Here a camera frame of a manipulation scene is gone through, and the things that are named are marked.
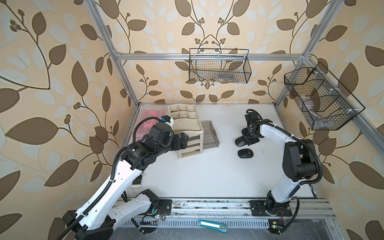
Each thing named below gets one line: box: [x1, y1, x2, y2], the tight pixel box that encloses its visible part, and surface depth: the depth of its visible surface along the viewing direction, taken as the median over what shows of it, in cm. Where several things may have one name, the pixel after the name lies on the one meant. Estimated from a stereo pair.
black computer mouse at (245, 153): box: [237, 148, 254, 159], surface depth 93 cm
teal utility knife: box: [198, 219, 228, 234], surface depth 71 cm
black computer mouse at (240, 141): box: [235, 136, 247, 147], surface depth 95 cm
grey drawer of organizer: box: [200, 120, 220, 150], surface depth 101 cm
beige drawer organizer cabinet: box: [168, 104, 204, 158], surface depth 82 cm
